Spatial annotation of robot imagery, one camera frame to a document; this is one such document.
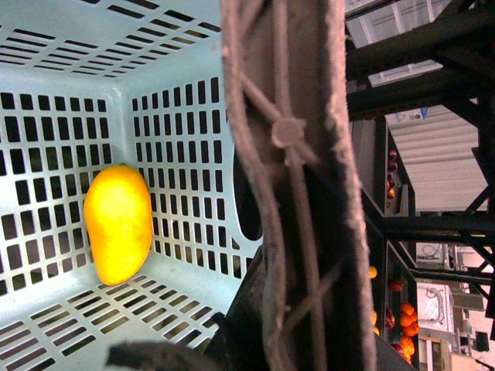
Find yellow mango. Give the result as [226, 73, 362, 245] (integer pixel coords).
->
[84, 165, 152, 286]

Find light blue plastic basket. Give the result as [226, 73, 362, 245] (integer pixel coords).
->
[1, 1, 261, 370]

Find brown basket handle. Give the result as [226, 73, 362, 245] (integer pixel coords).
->
[221, 1, 377, 370]

